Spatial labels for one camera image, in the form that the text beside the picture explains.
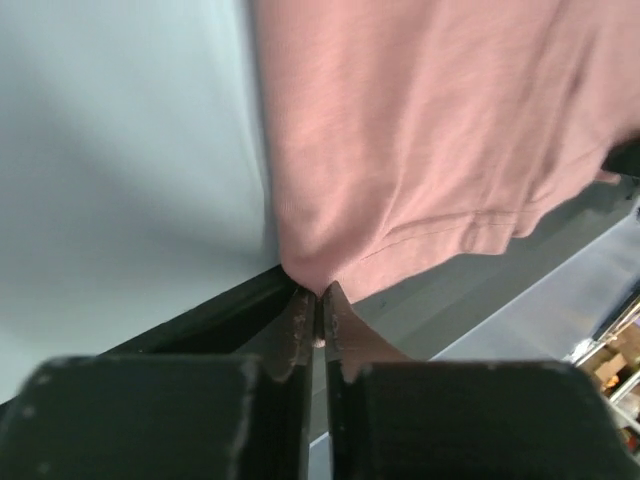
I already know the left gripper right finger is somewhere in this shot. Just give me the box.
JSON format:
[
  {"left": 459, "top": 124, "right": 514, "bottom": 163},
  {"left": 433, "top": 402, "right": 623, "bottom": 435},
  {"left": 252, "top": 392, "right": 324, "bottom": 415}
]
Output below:
[{"left": 322, "top": 283, "right": 639, "bottom": 479}]

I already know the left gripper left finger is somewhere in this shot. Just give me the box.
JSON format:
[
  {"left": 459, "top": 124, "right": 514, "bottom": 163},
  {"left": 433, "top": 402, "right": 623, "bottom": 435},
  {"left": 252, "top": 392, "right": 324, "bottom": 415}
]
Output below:
[{"left": 1, "top": 290, "right": 316, "bottom": 480}]

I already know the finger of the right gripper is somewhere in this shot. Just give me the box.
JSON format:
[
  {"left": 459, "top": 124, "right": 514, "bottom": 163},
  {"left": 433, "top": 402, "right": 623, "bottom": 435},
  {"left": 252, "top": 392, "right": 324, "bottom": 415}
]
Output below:
[{"left": 602, "top": 137, "right": 640, "bottom": 178}]

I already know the pink t shirt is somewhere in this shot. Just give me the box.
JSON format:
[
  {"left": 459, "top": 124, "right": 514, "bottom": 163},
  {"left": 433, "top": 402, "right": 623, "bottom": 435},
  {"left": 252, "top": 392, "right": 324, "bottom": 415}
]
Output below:
[{"left": 252, "top": 1, "right": 639, "bottom": 301}]

